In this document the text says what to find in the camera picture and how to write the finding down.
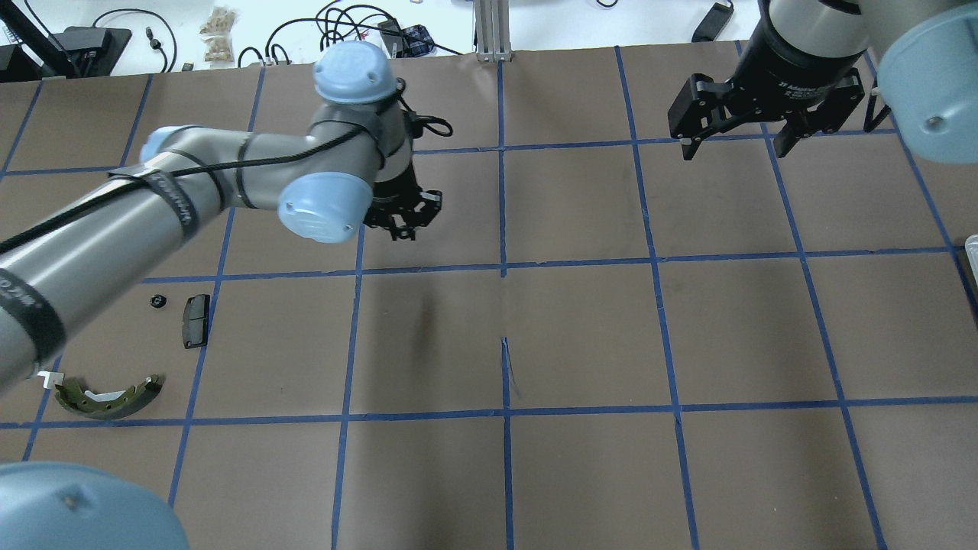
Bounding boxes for dark grey brake pad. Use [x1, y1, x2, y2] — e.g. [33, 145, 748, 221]
[181, 295, 211, 349]

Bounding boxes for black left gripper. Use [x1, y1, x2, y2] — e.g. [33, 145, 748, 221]
[363, 161, 443, 241]

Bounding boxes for aluminium frame post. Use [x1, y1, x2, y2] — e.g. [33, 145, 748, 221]
[472, 0, 513, 63]

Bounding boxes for black power adapter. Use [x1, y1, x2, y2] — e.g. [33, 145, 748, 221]
[691, 1, 736, 43]

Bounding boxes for silver metal tray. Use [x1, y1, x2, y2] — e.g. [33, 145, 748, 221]
[963, 235, 978, 284]

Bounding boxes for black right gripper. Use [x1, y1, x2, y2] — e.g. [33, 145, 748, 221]
[667, 15, 866, 161]

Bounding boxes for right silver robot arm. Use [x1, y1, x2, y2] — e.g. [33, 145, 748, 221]
[667, 1, 977, 164]

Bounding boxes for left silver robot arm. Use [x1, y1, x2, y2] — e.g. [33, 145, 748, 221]
[1, 41, 443, 549]

